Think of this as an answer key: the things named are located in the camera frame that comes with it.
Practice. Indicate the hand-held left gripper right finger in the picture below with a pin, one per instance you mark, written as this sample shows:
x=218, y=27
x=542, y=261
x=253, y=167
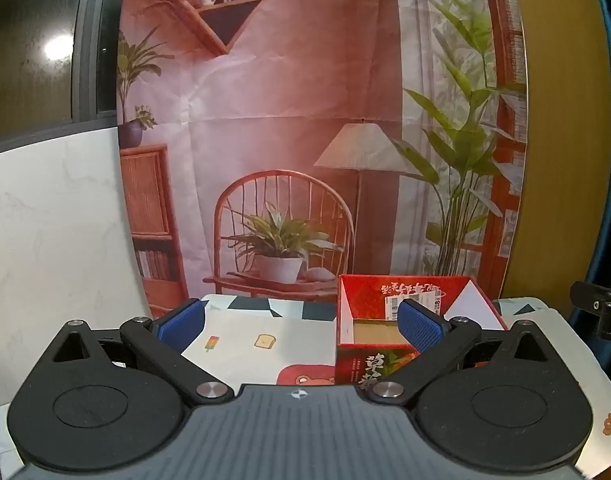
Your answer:
x=420, y=326

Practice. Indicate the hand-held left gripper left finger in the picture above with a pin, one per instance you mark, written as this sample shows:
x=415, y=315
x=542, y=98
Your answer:
x=185, y=321

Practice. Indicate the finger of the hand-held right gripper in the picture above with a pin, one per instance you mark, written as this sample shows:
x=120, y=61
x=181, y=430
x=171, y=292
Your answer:
x=598, y=305

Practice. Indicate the red strawberry print box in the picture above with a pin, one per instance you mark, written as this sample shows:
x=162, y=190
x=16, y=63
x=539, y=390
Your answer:
x=365, y=295

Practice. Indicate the printed cartoon tablecloth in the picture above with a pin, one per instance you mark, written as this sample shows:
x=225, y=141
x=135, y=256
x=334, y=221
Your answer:
x=245, y=325

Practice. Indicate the printed room scene backdrop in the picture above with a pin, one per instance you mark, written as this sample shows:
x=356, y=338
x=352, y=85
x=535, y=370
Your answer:
x=285, y=85

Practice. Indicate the dark window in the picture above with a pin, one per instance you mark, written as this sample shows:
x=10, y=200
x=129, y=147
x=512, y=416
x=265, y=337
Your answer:
x=85, y=35

